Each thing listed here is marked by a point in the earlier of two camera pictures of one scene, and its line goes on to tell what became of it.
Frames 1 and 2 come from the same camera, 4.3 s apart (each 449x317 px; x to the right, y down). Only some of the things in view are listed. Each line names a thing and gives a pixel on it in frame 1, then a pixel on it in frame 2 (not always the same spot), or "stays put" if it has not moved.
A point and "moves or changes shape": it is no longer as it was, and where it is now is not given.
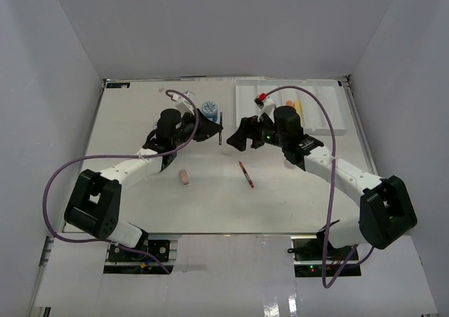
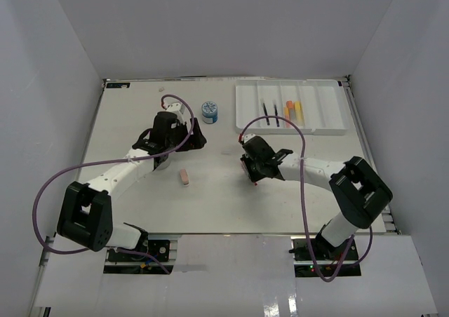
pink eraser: (184, 177) stays put
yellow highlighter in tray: (297, 106) stays put
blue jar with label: (210, 109) stays put
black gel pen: (220, 132) moves or changes shape
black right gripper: (249, 128) -> (254, 177)
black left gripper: (206, 127) -> (195, 141)
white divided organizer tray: (321, 102) stays put
